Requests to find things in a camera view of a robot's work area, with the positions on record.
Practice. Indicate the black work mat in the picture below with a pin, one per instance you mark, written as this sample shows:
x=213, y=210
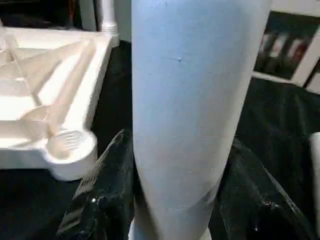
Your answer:
x=280, y=120

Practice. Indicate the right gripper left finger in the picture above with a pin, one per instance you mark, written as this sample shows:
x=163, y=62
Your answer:
x=102, y=195

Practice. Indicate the white plastic table top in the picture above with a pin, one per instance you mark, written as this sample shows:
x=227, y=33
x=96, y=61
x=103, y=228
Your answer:
x=50, y=90

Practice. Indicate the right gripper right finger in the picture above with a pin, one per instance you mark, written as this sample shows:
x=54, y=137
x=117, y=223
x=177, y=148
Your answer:
x=255, y=205

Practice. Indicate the white glass-door cabinet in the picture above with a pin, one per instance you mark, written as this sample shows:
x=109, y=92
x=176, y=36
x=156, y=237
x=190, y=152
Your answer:
x=290, y=45

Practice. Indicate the white plastic table leg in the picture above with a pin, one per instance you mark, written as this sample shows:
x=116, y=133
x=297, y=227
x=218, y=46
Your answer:
x=315, y=175
x=195, y=100
x=106, y=15

